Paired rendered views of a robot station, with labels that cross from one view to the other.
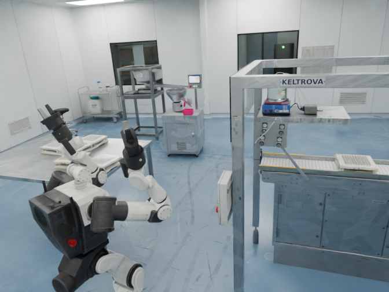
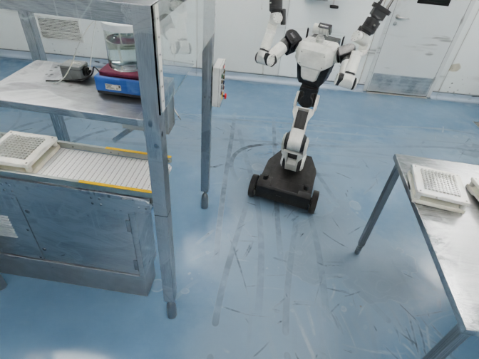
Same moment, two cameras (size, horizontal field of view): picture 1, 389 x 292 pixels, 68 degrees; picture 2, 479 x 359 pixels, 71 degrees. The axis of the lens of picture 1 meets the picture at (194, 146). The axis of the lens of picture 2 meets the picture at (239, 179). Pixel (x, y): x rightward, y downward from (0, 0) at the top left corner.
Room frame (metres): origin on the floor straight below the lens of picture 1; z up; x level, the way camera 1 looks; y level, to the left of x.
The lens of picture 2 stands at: (3.49, -0.52, 1.99)
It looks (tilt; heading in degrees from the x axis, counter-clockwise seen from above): 40 degrees down; 164
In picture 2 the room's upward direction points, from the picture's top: 6 degrees clockwise
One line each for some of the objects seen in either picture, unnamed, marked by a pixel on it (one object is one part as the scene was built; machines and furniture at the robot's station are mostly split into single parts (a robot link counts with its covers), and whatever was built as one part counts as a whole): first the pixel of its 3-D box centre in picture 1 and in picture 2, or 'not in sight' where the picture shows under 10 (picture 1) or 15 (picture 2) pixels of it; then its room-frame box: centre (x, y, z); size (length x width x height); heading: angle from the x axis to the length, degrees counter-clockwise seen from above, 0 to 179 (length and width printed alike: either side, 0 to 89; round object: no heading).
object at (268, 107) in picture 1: (276, 106); (130, 75); (2.15, -0.64, 1.42); 0.21 x 0.20 x 0.09; 161
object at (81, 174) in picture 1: (79, 174); (321, 31); (1.27, 0.56, 1.36); 0.10 x 0.07 x 0.09; 49
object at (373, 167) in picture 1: (355, 161); (18, 148); (1.99, -1.20, 1.00); 0.25 x 0.24 x 0.02; 162
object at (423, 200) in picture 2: (103, 165); (434, 191); (2.43, 0.84, 0.91); 0.24 x 0.24 x 0.02; 62
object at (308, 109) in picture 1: (308, 109); (77, 70); (2.06, -0.85, 1.41); 0.12 x 0.07 x 0.06; 71
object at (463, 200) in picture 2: (102, 160); (438, 184); (2.43, 0.84, 0.96); 0.25 x 0.24 x 0.02; 152
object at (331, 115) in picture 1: (301, 113); (84, 90); (2.14, -0.82, 1.36); 0.62 x 0.38 x 0.04; 71
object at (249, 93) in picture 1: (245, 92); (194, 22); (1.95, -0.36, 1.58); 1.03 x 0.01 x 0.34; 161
